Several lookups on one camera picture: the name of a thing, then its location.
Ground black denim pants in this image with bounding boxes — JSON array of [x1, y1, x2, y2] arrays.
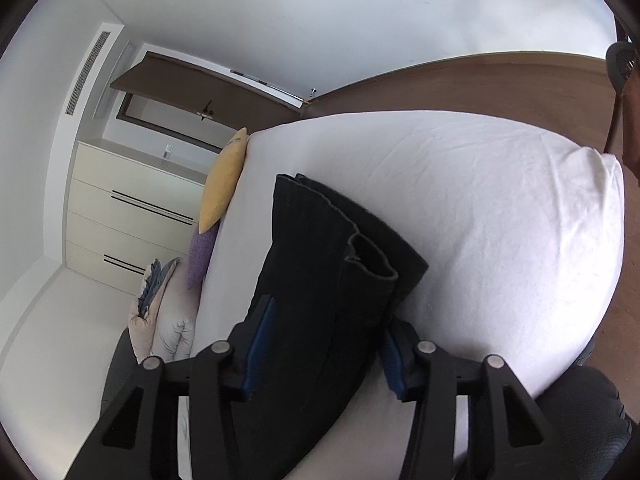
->
[[232, 174, 427, 479]]

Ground dark grey headboard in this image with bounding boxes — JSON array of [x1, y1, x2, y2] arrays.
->
[[100, 328, 138, 415]]

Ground folded beige white duvet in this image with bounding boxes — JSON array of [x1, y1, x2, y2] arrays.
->
[[128, 258, 201, 363]]

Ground folded blue garment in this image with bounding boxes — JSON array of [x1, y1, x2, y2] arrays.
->
[[137, 259, 164, 318]]

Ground white bed mattress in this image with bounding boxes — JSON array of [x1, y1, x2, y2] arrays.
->
[[193, 112, 625, 479]]

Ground purple pillow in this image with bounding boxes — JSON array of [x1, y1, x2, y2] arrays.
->
[[186, 222, 220, 289]]

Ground cream wardrobe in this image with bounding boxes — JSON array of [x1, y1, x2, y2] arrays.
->
[[65, 139, 206, 294]]

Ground yellow pillow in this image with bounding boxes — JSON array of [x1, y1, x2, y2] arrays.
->
[[198, 128, 248, 234]]

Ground brown wooden door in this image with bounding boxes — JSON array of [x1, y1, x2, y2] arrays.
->
[[111, 52, 302, 132]]

